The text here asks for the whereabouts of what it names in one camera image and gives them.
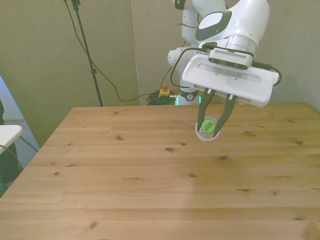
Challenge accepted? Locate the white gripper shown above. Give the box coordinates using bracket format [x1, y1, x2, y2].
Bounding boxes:
[181, 53, 281, 138]

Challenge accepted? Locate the clear water bottle green cap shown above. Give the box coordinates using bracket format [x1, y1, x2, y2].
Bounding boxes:
[194, 115, 222, 143]

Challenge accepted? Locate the black tripod pole stand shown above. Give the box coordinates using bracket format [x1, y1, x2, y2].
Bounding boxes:
[70, 0, 104, 107]

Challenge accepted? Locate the yellow emergency stop button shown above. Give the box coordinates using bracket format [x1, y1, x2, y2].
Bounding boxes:
[157, 84, 174, 99]

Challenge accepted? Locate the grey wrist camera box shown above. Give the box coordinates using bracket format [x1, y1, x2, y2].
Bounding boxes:
[207, 47, 255, 70]

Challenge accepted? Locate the coiled green cable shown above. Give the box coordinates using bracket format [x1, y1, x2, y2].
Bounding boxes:
[146, 91, 180, 107]

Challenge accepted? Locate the black tripod camera cable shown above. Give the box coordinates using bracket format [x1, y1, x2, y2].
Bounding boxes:
[63, 0, 161, 103]

